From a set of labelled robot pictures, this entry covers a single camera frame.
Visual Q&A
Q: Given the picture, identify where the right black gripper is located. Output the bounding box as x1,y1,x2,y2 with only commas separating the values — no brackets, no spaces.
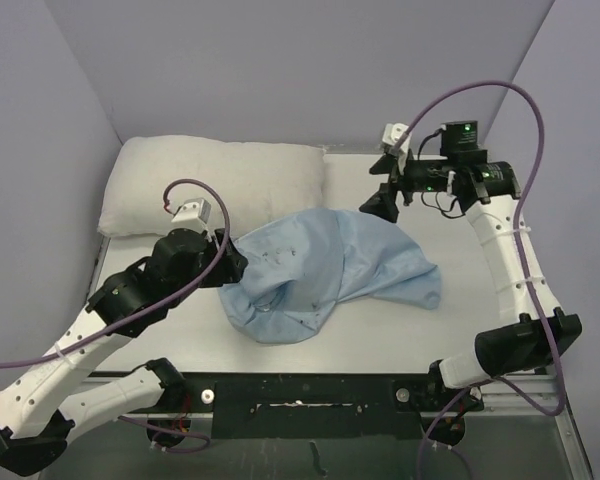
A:
357,148,453,221

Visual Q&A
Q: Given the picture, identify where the light blue pillowcase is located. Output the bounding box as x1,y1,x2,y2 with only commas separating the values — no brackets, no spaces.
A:
218,208,442,344

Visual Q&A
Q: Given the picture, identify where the white pillow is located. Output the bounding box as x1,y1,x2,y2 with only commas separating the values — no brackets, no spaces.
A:
98,135,325,238

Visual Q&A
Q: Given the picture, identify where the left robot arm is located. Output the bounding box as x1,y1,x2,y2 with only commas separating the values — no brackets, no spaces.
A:
0,228,248,477

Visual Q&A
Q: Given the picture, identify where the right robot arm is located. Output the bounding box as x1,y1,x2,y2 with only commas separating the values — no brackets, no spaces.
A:
360,121,582,409

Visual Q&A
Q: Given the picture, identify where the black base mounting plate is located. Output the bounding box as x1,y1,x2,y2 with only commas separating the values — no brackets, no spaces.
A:
123,372,485,441

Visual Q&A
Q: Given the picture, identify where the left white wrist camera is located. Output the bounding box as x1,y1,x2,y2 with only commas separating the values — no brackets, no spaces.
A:
171,198,212,235

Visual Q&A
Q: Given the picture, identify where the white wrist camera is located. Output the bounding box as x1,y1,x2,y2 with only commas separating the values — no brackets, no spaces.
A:
171,198,212,235
381,123,412,174

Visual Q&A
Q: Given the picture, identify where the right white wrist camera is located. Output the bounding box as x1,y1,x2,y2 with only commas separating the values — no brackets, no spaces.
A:
381,123,412,174

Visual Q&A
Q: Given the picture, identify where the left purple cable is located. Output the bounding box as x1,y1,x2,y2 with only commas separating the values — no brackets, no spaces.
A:
0,179,231,455

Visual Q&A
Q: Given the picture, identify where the purple cable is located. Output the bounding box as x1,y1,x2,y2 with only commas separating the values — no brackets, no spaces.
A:
0,179,231,455
414,79,567,480

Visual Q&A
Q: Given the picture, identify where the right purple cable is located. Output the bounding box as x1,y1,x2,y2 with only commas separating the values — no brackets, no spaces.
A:
414,79,567,480

